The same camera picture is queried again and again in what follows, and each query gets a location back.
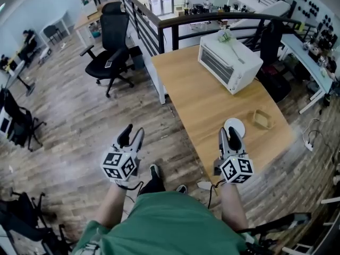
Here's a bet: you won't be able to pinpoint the person's black trouser leg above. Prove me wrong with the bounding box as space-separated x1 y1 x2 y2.
138 173 167 197

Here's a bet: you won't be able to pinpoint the white power cable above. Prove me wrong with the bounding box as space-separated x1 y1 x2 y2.
301 118 322 143

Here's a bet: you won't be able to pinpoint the round base pedestal stand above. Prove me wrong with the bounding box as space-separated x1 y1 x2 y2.
10 62 36 97

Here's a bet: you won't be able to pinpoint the small black chair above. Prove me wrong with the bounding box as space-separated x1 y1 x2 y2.
43 25 64 45

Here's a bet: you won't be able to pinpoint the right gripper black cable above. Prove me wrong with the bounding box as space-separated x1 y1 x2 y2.
207 180 227 210

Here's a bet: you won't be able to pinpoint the wooden desk white legs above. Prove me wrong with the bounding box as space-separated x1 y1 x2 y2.
74 0 119 48

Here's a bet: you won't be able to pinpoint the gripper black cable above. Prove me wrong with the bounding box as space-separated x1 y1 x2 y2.
207 180 227 210
116 180 145 199

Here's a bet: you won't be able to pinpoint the white toaster oven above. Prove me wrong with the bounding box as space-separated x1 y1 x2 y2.
197 32 264 96

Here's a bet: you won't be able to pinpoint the black high-back chair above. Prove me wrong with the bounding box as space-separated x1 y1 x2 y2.
259 18 284 66

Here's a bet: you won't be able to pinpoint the black floor bag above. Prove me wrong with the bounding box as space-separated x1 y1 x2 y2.
256 64 292 104

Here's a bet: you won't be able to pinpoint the black mesh office chair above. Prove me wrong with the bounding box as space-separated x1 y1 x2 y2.
79 1 135 98

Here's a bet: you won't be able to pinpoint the person's left forearm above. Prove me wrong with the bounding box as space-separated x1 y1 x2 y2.
93 181 129 230

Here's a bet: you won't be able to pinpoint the white curved table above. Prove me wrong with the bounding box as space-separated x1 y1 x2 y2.
39 10 72 45

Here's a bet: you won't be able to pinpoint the person's left shoe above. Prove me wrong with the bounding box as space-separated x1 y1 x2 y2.
148 164 163 181

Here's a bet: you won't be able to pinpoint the black swivel chair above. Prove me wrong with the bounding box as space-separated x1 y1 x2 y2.
0 88 47 152
0 186 75 255

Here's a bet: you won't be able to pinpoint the black chair with armrest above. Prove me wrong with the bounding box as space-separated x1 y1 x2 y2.
235 212 313 255

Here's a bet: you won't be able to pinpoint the small wooden tray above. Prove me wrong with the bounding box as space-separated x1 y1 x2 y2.
246 109 275 130

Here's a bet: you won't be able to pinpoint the white round plate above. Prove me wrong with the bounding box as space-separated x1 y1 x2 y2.
224 117 247 138

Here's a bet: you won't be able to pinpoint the black waste bin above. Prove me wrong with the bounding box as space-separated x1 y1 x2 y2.
129 46 146 70

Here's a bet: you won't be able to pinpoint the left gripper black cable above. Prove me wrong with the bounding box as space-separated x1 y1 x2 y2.
116 180 145 199

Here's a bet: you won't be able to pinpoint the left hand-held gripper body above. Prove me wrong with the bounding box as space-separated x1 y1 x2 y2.
100 139 142 182

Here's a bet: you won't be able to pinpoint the person's right forearm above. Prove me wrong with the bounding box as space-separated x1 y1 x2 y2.
218 182 250 233

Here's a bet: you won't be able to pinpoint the person's green shirt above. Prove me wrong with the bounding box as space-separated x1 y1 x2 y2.
72 191 256 255

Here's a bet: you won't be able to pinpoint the long white desk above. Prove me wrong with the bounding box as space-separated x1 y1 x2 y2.
278 33 335 115

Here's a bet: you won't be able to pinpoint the black metal railing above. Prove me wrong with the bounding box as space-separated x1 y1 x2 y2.
110 0 319 57

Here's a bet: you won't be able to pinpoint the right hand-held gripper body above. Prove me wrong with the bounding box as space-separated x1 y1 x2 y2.
213 141 254 184

